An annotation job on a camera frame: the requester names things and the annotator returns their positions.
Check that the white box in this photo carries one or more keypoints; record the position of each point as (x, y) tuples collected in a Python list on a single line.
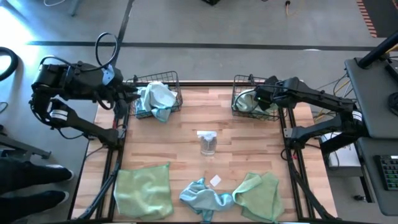
[(342, 157)]

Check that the small black caster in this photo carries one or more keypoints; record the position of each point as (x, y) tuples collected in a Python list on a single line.
[(360, 198)]

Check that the clear plastic cup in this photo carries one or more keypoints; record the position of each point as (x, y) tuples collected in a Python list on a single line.
[(207, 144)]

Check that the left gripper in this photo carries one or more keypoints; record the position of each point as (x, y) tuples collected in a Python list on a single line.
[(115, 93)]

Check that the blue microfiber towel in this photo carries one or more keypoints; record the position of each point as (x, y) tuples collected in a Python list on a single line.
[(158, 96), (202, 197)]

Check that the green microfiber towel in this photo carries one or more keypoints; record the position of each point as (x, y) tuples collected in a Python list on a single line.
[(143, 193), (258, 196), (245, 102)]

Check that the person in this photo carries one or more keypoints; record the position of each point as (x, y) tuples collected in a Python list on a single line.
[(25, 174)]

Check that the black floor object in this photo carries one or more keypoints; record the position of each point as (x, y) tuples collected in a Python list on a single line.
[(211, 2)]

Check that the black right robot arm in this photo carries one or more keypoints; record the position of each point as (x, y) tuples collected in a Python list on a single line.
[(317, 95)]

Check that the black slanted pole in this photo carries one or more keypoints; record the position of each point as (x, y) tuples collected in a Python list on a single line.
[(376, 51)]

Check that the black aluminium table frame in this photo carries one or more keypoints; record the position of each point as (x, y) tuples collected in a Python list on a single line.
[(205, 84)]

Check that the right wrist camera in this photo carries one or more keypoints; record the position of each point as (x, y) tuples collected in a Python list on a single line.
[(259, 97)]

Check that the black flat device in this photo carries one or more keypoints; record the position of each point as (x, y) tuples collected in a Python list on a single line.
[(393, 70)]

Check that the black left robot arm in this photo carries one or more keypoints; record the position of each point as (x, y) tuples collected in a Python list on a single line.
[(81, 124)]

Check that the black keyboard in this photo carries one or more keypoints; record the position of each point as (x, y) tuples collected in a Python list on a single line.
[(390, 172)]

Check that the grey side desk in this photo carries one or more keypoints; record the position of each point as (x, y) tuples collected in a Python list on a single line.
[(373, 93)]

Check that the grey furniture leg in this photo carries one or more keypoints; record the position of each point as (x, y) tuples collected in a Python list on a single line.
[(75, 7)]

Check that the dark mat with striped edge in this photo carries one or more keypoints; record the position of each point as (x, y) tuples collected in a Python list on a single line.
[(382, 15)]

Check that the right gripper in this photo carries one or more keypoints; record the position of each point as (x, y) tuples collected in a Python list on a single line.
[(273, 93)]

